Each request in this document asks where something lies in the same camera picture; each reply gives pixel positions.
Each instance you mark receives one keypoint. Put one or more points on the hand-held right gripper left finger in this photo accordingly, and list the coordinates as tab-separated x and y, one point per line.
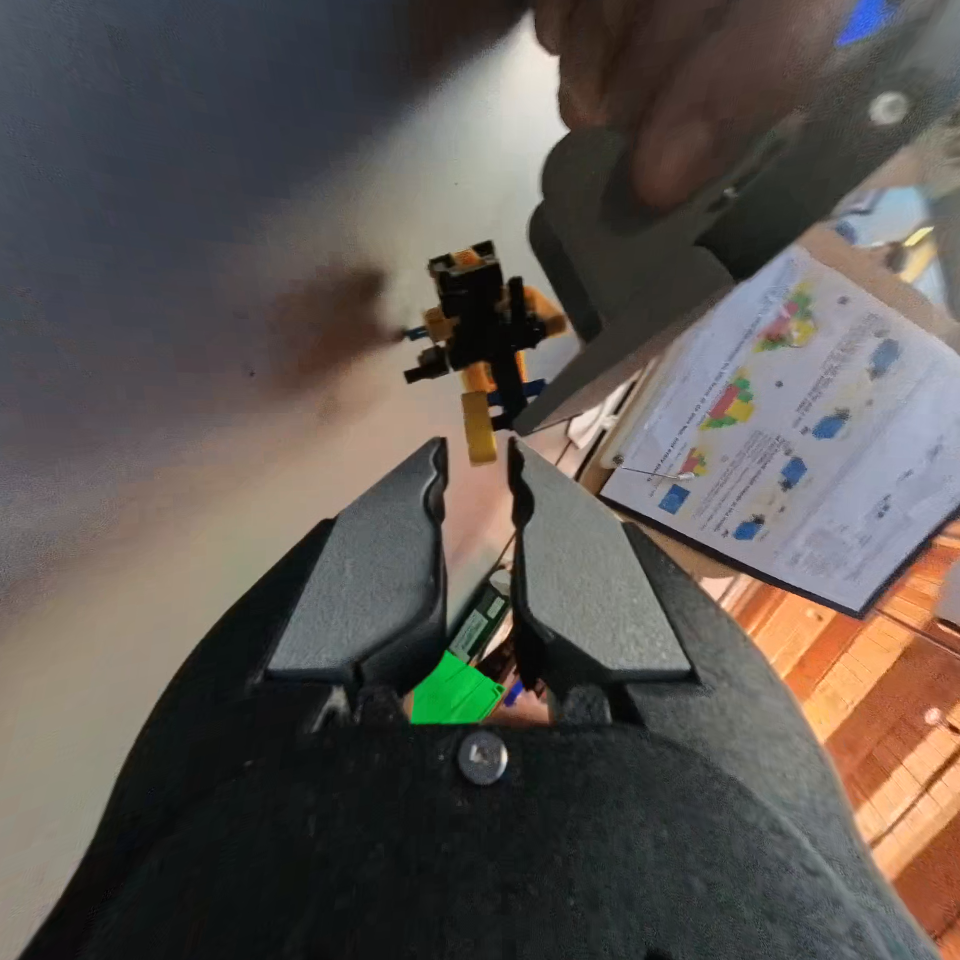
367	570

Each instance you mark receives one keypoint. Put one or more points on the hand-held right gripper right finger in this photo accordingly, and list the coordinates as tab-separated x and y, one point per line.
592	592

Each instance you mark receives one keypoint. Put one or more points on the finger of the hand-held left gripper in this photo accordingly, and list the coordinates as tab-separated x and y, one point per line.
630	285

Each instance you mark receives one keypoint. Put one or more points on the green circuit board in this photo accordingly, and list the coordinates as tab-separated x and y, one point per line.
480	622

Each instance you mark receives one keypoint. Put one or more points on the person's left hand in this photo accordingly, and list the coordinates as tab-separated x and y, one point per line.
675	97

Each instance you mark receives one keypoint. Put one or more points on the yellow and black lego model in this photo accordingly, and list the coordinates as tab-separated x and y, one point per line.
480	337

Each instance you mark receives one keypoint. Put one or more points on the person's right hand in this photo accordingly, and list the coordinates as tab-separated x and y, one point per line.
525	716

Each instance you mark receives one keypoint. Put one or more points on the white cotton swab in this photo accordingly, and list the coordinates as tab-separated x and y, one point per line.
660	472

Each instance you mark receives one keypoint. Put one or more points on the lego instruction booklet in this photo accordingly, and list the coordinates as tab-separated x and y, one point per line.
795	427

